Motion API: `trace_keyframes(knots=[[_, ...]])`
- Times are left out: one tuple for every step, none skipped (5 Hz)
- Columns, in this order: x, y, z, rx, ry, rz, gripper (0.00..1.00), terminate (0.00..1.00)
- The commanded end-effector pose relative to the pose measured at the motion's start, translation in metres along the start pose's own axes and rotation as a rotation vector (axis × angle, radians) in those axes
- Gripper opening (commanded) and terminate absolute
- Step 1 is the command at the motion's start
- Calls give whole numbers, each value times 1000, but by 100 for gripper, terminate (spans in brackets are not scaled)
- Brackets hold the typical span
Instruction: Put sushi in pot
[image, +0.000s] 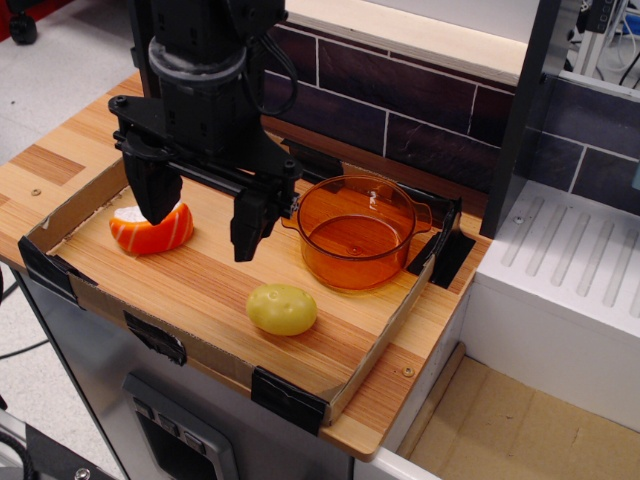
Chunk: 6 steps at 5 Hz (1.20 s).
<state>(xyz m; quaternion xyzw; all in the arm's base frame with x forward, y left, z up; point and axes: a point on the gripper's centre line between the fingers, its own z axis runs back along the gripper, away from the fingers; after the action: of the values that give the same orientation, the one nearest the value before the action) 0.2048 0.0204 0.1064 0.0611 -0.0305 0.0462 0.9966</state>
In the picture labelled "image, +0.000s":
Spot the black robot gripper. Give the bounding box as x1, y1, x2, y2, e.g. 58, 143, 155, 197
108, 74, 302, 262

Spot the salmon nigiri sushi toy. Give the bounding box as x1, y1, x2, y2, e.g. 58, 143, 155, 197
109, 202, 194, 255

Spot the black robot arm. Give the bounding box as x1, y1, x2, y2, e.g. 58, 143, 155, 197
109, 1, 303, 262

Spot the transparent orange plastic pot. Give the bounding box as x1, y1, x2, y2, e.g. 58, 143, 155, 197
281, 175, 433, 291

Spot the cardboard fence with black tape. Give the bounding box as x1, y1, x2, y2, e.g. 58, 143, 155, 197
10, 128, 489, 454

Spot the yellow toy potato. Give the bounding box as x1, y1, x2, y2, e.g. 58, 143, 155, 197
246, 284, 318, 336

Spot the grey toy oven panel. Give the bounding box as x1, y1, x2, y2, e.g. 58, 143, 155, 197
123, 374, 239, 479

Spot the black caster wheel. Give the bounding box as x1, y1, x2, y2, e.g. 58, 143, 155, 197
9, 12, 38, 45

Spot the white toy sink drainboard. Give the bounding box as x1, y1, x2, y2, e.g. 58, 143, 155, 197
461, 182, 639, 429

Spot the dark grey vertical post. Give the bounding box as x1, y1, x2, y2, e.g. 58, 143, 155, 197
480, 1, 573, 238

